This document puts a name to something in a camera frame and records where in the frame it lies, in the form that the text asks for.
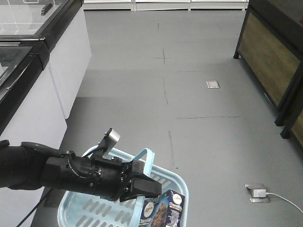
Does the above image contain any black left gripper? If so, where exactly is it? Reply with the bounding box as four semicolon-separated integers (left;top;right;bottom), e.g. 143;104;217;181
89;157;162;202

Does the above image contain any dark blue chocofello cookie box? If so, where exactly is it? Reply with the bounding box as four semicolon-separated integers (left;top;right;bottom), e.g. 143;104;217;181
138;190;186;227

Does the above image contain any light blue plastic basket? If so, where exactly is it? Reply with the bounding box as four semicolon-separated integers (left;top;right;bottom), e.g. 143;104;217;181
57;148;189;227

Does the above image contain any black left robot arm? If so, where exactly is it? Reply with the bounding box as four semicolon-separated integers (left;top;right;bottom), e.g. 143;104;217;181
0;140;162;202

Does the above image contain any open steel floor socket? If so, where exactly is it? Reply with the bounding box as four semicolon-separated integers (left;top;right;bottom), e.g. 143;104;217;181
244;183;270;203

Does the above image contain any small steel floor socket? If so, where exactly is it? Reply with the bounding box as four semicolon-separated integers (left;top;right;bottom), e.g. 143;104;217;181
206;80;220;89

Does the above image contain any white power adapter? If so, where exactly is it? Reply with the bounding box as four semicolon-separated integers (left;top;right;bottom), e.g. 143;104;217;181
251;188;267;198

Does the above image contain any near white chest freezer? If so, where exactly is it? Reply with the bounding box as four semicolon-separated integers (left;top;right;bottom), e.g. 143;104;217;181
0;42;67;227

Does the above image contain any white chest freezer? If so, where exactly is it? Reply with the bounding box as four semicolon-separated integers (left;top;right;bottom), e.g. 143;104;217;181
0;0;91;119
0;42;67;227

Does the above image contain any near wooden display stand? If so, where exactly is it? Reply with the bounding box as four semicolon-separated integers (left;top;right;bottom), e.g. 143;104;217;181
280;107;303;149

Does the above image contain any wooden display stand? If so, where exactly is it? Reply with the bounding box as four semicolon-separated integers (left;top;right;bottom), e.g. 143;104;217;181
280;107;303;149
233;0;303;126

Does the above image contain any far white chest freezer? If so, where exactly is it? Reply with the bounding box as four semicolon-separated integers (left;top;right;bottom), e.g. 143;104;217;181
0;0;91;119

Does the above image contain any white supermarket shelf unit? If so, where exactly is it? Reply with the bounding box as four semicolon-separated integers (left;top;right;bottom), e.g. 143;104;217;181
83;0;249;11

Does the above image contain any far wooden display stand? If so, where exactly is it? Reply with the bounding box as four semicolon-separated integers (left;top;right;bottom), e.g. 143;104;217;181
233;0;303;126

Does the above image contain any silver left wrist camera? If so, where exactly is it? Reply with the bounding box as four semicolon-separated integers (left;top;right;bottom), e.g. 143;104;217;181
96;128;121;156

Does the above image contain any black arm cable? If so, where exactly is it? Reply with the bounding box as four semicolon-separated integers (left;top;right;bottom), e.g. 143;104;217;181
15;188;53;227

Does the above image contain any white power cable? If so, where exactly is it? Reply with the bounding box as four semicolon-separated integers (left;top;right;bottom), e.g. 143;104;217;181
265;192;303;213

